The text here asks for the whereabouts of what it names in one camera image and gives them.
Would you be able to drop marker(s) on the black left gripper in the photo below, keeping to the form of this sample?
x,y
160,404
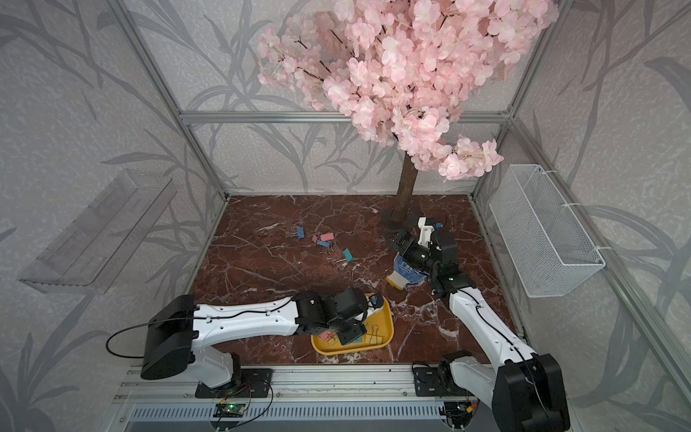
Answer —
x,y
357,333

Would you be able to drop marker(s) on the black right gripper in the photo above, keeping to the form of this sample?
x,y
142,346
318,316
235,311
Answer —
x,y
412,244

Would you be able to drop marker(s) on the large teal binder clip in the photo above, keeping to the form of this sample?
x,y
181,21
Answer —
x,y
348,256

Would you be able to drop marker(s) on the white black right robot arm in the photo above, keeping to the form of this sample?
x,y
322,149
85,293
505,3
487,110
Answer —
x,y
525,390

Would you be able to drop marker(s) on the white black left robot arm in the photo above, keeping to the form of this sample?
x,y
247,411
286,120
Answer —
x,y
182,336

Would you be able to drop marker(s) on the yellow plastic storage tray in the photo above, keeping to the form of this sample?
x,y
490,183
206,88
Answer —
x,y
379,332

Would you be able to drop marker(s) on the blue dotted white work glove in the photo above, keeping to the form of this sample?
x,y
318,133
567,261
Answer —
x,y
403,275

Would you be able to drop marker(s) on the right circuit board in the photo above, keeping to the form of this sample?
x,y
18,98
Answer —
x,y
458,415

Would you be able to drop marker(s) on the left green circuit board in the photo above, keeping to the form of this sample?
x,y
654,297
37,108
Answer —
x,y
230,410

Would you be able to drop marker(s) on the artificial pink cherry blossom tree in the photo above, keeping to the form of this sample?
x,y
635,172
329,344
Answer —
x,y
402,71

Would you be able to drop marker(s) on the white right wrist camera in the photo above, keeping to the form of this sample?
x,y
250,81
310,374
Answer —
x,y
426,228

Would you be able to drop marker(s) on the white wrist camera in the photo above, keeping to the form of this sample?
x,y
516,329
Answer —
x,y
375,303
426,228

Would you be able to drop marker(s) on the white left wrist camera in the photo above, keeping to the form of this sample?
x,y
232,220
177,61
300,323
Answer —
x,y
375,303

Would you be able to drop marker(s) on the grey metal tree base plate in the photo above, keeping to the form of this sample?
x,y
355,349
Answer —
x,y
409,223

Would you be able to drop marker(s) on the aluminium front rail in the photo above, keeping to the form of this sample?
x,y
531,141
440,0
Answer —
x,y
347,382

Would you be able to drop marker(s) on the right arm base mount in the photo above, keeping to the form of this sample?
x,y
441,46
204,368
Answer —
x,y
440,378

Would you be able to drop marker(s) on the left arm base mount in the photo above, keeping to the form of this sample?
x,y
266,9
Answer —
x,y
244,383

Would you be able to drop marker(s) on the white wire mesh basket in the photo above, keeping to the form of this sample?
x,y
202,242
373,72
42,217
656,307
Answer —
x,y
547,243

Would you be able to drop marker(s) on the clear acrylic wall shelf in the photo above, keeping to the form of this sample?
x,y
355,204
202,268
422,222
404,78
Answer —
x,y
90,254

